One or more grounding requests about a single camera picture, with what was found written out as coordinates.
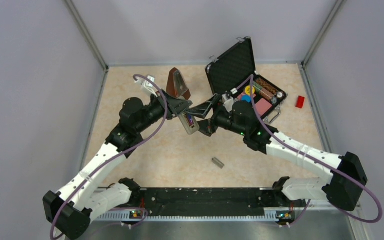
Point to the red toy block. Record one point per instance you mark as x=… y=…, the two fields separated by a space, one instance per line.
x=300 y=102

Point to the red playing card deck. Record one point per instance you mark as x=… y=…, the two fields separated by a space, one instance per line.
x=263 y=106

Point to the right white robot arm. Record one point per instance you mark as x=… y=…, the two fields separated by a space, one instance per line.
x=338 y=179

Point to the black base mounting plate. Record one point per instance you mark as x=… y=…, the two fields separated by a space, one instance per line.
x=209 y=202

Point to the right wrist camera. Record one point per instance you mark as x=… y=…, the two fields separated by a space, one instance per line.
x=228 y=99

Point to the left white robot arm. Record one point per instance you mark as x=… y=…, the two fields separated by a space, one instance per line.
x=76 y=205

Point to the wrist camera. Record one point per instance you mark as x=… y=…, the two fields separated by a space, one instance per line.
x=228 y=99
x=146 y=85

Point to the brown metronome with clear cover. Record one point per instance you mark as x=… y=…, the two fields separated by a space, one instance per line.
x=176 y=85

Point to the black poker chip case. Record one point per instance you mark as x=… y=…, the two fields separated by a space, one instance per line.
x=229 y=71

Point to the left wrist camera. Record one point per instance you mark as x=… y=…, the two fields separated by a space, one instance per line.
x=146 y=85

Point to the beige remote control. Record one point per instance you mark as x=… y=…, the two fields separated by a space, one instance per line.
x=189 y=130

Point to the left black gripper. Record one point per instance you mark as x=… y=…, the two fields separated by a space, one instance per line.
x=175 y=106

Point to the beige battery cover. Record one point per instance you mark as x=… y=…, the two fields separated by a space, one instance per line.
x=218 y=163

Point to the aluminium frame rail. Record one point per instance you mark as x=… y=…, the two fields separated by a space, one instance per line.
x=195 y=217

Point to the purple blue battery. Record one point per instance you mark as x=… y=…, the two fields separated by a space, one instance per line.
x=190 y=120

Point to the yellow big blind chip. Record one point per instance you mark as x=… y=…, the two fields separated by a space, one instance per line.
x=249 y=90

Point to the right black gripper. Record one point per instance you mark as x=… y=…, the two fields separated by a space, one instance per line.
x=208 y=126

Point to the blue poker chip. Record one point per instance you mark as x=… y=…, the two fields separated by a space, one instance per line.
x=246 y=98

